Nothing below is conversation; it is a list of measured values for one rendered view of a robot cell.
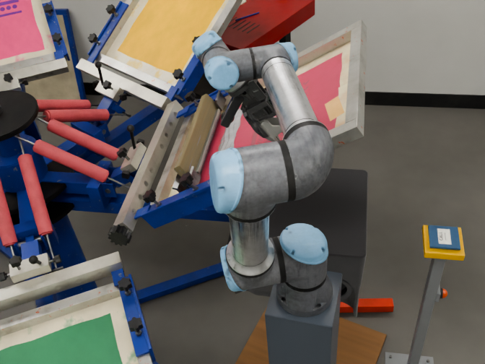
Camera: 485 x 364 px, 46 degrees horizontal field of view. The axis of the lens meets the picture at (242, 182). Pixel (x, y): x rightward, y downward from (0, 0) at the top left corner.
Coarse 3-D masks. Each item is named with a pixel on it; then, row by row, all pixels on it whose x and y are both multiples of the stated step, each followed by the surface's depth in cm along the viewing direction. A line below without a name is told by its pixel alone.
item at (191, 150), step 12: (204, 96) 210; (204, 108) 206; (216, 108) 212; (204, 120) 203; (192, 132) 195; (204, 132) 200; (192, 144) 192; (180, 156) 186; (192, 156) 189; (180, 168) 183
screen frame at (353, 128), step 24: (360, 24) 188; (312, 48) 198; (360, 48) 177; (360, 72) 168; (360, 96) 160; (192, 120) 225; (360, 120) 153; (336, 144) 154; (168, 168) 204; (168, 192) 197
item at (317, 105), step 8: (320, 96) 179; (328, 96) 176; (336, 96) 173; (312, 104) 179; (320, 104) 175; (320, 112) 172; (320, 120) 169; (328, 120) 166; (328, 128) 163; (240, 136) 194; (248, 136) 190; (240, 144) 190; (248, 144) 186; (208, 152) 201; (208, 160) 197; (208, 168) 193; (208, 176) 189
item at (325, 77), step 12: (336, 60) 189; (312, 72) 194; (324, 72) 188; (336, 72) 183; (312, 84) 188; (324, 84) 182; (336, 84) 178; (312, 96) 182; (240, 120) 203; (216, 132) 208; (240, 132) 196; (216, 144) 201
